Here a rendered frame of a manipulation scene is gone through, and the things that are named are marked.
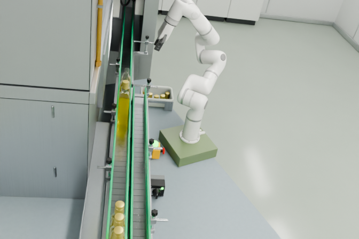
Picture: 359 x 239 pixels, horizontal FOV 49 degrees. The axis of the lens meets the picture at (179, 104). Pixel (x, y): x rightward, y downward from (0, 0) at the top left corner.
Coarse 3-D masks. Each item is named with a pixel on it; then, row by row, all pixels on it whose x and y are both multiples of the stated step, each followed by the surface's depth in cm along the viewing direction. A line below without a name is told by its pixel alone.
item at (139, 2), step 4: (116, 0) 316; (136, 0) 315; (140, 0) 315; (144, 0) 316; (116, 4) 318; (136, 4) 317; (140, 4) 317; (116, 8) 319; (136, 8) 319; (140, 8) 319; (116, 12) 321; (136, 12) 321; (140, 12) 321; (116, 16) 323
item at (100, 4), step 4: (100, 0) 159; (100, 4) 160; (100, 8) 161; (100, 12) 162; (100, 16) 163; (100, 20) 164; (100, 24) 165; (100, 28) 166; (100, 32) 167; (100, 36) 169; (96, 40) 170; (100, 40) 170; (96, 44) 171; (100, 44) 171; (96, 48) 172; (100, 48) 172; (96, 52) 173; (100, 52) 174; (96, 56) 174; (96, 60) 175; (100, 60) 176; (96, 64) 175; (100, 64) 177
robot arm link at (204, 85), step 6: (210, 72) 226; (186, 78) 226; (192, 78) 224; (198, 78) 224; (204, 78) 224; (210, 78) 224; (216, 78) 228; (186, 84) 222; (192, 84) 223; (198, 84) 222; (204, 84) 222; (210, 84) 223; (180, 90) 222; (186, 90) 220; (192, 90) 226; (198, 90) 224; (204, 90) 222; (210, 90) 224; (180, 96) 219; (180, 102) 221
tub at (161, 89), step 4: (144, 88) 275; (152, 88) 275; (156, 88) 276; (160, 88) 276; (164, 88) 276; (168, 88) 277; (152, 92) 277; (156, 92) 277; (160, 92) 278; (164, 92) 278; (172, 92) 271; (152, 96) 277; (172, 96) 268; (160, 100) 263; (164, 100) 263; (168, 100) 263; (172, 100) 264
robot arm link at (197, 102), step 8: (184, 96) 218; (192, 96) 218; (200, 96) 218; (184, 104) 221; (192, 104) 218; (200, 104) 216; (192, 112) 221; (200, 112) 220; (192, 120) 224; (200, 120) 225
